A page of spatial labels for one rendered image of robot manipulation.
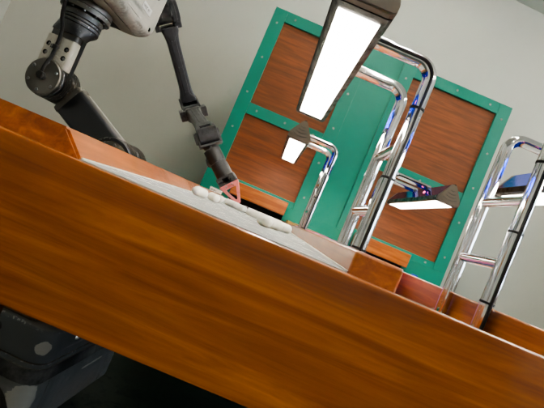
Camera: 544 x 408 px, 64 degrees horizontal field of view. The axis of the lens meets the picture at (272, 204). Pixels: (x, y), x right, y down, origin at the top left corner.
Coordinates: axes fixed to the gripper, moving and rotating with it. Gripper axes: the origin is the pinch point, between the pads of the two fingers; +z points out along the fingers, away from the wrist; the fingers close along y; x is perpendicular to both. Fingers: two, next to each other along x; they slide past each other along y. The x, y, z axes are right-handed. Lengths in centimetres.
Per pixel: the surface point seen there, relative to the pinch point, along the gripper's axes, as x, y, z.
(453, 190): -68, 0, 30
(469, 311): -31, -67, 41
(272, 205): -12, 72, 7
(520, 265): -164, 178, 134
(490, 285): -34, -75, 35
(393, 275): -14, -103, 18
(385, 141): -34, -60, 5
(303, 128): -31.5, 0.5, -12.0
